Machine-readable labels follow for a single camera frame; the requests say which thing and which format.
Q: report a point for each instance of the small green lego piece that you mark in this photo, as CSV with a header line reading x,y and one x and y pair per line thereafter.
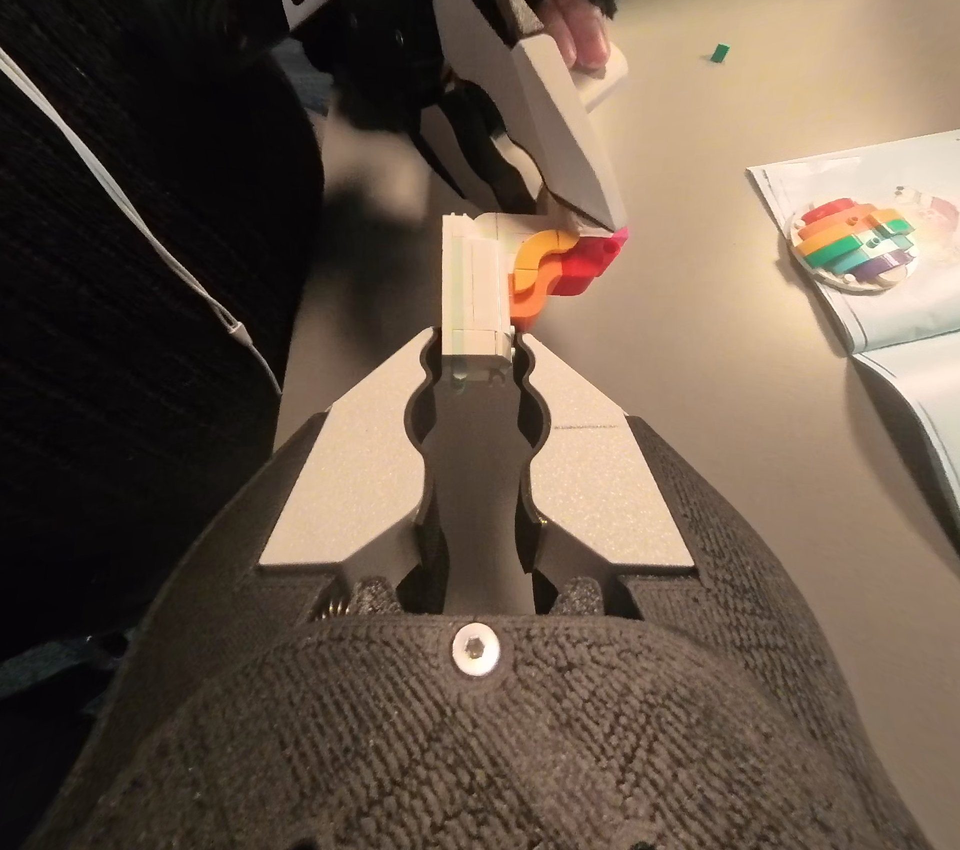
x,y
720,53

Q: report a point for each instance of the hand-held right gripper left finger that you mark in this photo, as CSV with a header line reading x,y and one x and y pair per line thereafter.
x,y
352,483

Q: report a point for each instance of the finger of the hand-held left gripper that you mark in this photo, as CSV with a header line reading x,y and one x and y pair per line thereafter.
x,y
540,115
607,84

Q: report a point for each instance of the light blue instruction booklet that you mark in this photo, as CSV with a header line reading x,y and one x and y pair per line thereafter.
x,y
900,318

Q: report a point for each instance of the white rainbow lego model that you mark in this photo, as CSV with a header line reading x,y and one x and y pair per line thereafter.
x,y
476,288

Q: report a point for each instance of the person's black sweater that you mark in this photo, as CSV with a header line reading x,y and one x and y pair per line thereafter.
x,y
112,340

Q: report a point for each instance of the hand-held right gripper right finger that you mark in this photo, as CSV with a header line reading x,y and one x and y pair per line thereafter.
x,y
600,498

